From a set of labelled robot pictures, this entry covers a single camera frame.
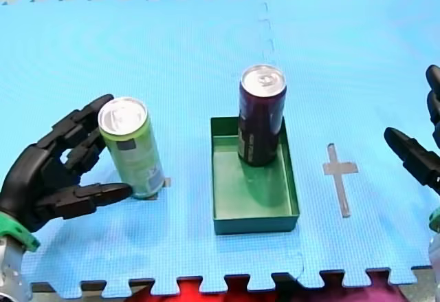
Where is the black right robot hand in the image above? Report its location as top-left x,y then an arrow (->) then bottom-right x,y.
384,64 -> 440,195

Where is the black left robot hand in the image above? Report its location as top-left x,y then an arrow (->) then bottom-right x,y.
0,94 -> 133,233

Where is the green drink can dark band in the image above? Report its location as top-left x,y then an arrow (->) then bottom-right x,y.
98,96 -> 165,199

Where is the dark purple drink can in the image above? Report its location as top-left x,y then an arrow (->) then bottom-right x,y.
238,64 -> 287,168

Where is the shallow green tray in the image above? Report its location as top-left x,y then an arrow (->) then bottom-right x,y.
210,116 -> 299,236

